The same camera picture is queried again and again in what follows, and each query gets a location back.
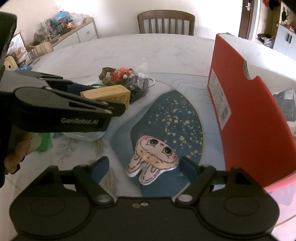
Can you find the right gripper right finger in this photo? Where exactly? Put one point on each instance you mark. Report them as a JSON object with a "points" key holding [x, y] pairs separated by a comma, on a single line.
{"points": [[199, 177]]}

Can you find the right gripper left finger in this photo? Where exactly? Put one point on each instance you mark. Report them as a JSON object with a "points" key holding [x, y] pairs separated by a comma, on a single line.
{"points": [[87, 179]]}

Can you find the bunny face plush pad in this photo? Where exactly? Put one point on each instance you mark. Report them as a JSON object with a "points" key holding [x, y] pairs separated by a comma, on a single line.
{"points": [[151, 158]]}

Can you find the yellow small carton box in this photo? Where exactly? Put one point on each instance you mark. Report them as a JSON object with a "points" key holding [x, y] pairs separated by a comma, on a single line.
{"points": [[116, 94]]}

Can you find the orange crochet fish keychain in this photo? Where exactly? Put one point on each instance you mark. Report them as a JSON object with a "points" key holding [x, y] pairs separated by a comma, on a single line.
{"points": [[120, 74]]}

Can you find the person's hand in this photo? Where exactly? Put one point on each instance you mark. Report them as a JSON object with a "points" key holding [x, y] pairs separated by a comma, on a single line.
{"points": [[12, 161]]}

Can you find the blue cloth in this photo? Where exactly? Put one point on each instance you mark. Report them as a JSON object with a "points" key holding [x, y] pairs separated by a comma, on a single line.
{"points": [[28, 68]]}

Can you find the blue speckled round placemat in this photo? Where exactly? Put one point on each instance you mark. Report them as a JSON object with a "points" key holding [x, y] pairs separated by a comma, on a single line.
{"points": [[173, 120]]}

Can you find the blue globe toy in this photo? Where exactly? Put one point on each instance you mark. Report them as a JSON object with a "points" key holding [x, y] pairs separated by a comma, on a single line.
{"points": [[60, 17]]}

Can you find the white wooden sideboard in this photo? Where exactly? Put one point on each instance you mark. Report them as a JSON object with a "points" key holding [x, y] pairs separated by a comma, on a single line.
{"points": [[80, 34]]}

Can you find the red white cardboard box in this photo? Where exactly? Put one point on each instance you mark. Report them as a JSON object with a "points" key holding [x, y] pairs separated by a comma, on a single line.
{"points": [[255, 135]]}

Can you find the dark grey wipes packet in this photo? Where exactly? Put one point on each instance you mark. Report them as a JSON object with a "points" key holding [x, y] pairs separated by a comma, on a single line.
{"points": [[286, 101]]}

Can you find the brown wooden chair far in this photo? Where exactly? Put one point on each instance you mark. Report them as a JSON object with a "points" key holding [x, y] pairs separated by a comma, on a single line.
{"points": [[166, 22]]}

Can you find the white tall cabinet unit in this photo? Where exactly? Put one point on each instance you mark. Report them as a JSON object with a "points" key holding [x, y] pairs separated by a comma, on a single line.
{"points": [[276, 26]]}

